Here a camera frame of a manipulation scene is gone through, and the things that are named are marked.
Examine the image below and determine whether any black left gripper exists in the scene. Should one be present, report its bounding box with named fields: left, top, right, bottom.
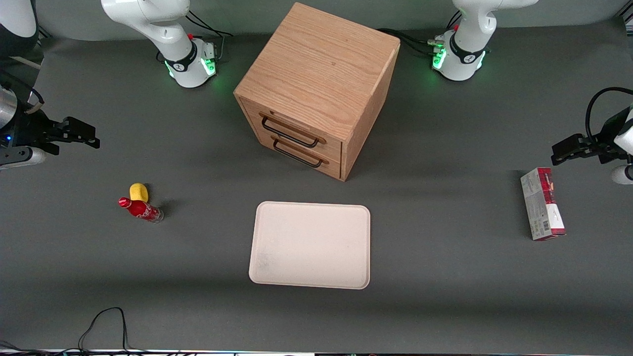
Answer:
left=551, top=106, right=633, bottom=166

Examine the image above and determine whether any black metal drawer handle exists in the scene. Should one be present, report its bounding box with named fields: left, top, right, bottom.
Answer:
left=260, top=114, right=321, bottom=149
left=272, top=139, right=325, bottom=169

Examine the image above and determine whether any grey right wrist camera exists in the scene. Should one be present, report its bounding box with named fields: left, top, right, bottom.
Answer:
left=0, top=147, right=46, bottom=171

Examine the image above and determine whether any black left arm base cable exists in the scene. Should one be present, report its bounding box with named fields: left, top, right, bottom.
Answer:
left=377, top=10, right=463, bottom=56

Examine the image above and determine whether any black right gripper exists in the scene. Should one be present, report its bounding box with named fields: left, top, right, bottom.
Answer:
left=0, top=111, right=101, bottom=155

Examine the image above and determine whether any wooden drawer cabinet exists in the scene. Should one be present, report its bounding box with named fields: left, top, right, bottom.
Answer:
left=233, top=2, right=401, bottom=182

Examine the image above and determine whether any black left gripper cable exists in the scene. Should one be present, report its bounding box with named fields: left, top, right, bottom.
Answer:
left=585, top=87, right=633, bottom=145

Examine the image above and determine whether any grey and red carton box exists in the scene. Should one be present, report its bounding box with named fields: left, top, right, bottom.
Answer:
left=520, top=167, right=567, bottom=242

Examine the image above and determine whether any black looped table cable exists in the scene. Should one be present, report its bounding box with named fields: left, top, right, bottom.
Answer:
left=78, top=307, right=131, bottom=355

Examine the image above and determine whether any cream plastic tray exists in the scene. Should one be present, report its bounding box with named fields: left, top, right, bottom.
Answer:
left=248, top=201, right=371, bottom=290

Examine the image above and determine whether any wooden drawer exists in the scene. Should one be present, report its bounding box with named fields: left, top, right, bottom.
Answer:
left=240, top=98, right=344, bottom=160
left=246, top=130, right=343, bottom=180

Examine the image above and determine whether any red coke bottle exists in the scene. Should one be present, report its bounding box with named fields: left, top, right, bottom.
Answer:
left=118, top=197, right=164, bottom=224

